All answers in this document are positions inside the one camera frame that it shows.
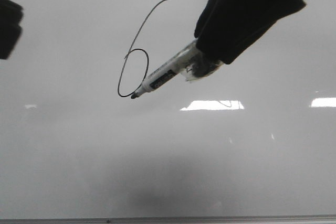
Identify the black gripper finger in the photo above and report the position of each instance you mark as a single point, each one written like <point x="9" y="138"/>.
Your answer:
<point x="226" y="28"/>
<point x="11" y="16"/>

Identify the black white dry-erase marker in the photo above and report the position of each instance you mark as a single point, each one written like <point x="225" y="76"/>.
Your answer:
<point x="189" y="62"/>

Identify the white glossy whiteboard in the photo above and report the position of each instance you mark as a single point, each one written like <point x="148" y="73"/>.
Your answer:
<point x="257" y="137"/>

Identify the grey aluminium whiteboard frame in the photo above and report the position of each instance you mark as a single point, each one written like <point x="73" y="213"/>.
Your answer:
<point x="227" y="219"/>

